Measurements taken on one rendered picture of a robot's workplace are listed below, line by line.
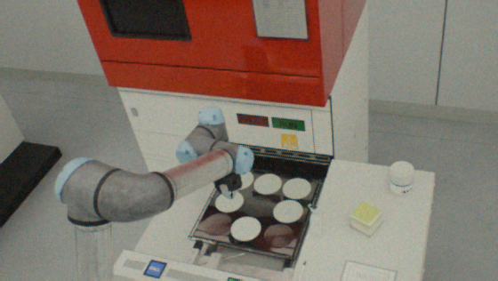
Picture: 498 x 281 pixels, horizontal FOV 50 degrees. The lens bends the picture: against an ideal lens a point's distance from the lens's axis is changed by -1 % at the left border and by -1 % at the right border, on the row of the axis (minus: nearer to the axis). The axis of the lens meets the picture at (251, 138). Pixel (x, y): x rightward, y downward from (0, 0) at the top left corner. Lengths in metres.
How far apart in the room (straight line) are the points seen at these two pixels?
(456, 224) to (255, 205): 1.41
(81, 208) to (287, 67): 0.75
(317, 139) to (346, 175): 0.16
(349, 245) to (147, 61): 0.89
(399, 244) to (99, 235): 0.86
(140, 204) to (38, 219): 2.36
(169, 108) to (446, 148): 1.91
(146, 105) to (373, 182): 0.88
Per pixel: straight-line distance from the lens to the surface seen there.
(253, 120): 1.87
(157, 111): 2.05
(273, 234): 1.76
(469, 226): 2.99
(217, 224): 1.82
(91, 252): 1.31
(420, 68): 3.39
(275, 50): 1.61
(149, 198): 1.17
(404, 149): 3.36
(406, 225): 1.69
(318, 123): 1.80
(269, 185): 1.91
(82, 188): 1.21
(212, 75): 1.75
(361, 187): 1.79
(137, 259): 1.73
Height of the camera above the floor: 2.26
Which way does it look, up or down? 40 degrees down
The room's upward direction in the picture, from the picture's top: 11 degrees counter-clockwise
